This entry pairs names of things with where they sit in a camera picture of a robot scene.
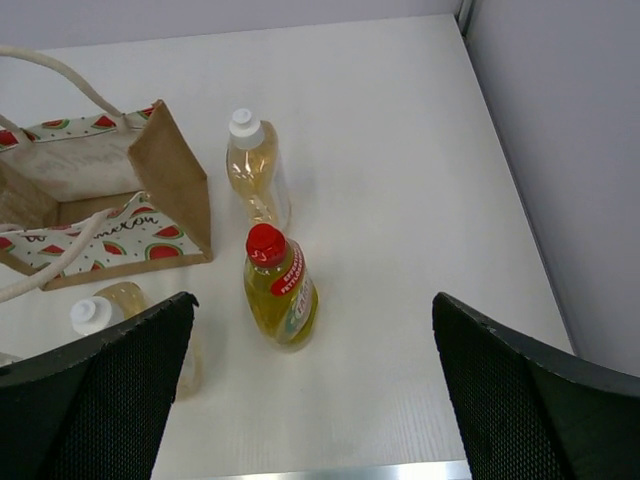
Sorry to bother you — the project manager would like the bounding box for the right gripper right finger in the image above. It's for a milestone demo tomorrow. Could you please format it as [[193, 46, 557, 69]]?
[[432, 292, 639, 479]]

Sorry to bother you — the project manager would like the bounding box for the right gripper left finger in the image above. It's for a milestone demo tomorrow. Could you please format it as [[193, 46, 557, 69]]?
[[1, 292, 198, 479]]

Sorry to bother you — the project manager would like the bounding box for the burlap watermelon canvas bag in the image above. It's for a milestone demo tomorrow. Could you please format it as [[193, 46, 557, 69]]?
[[1, 46, 213, 301]]

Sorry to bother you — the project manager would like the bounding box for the red cap yellow bottle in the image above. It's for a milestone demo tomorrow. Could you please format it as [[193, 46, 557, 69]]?
[[243, 223, 319, 350]]

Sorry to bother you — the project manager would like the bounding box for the white cap amber bottle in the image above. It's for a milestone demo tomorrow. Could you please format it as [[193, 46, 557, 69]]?
[[226, 108, 291, 231], [68, 280, 206, 401]]

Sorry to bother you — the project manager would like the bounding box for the right aluminium frame post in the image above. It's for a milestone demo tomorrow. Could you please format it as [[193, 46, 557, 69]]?
[[455, 0, 476, 37]]

